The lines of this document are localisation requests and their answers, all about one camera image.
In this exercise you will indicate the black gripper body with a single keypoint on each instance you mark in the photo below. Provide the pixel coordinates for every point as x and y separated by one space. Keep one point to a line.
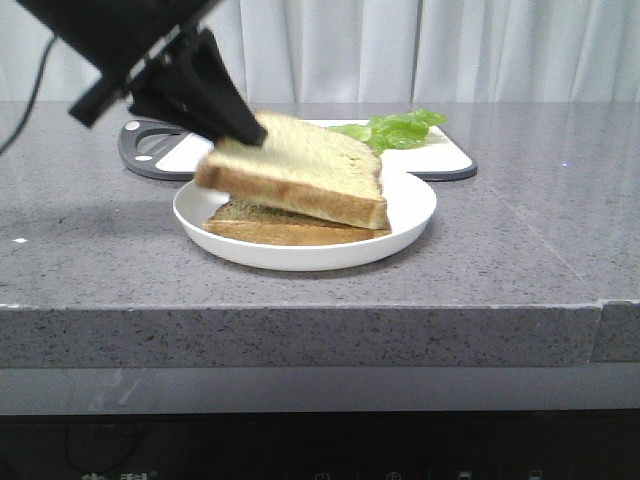
114 36

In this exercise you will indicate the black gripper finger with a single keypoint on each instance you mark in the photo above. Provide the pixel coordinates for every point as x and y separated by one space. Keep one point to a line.
170 112
199 60

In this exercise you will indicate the toast bread slice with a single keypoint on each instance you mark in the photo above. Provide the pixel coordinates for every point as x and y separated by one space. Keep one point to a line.
245 221
302 168

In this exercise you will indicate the green lettuce leaf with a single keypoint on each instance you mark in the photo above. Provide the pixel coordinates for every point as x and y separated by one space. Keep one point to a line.
403 131

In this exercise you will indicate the white grey cutting board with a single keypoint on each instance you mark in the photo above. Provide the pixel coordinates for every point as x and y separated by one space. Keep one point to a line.
161 151

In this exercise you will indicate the white curtain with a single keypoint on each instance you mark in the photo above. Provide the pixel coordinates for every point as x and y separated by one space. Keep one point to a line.
430 51

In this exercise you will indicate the white round plate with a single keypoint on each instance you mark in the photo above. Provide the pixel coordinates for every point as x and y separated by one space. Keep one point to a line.
410 204

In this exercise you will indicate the dark appliance front panel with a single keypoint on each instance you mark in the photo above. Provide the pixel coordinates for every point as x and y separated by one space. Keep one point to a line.
597 444

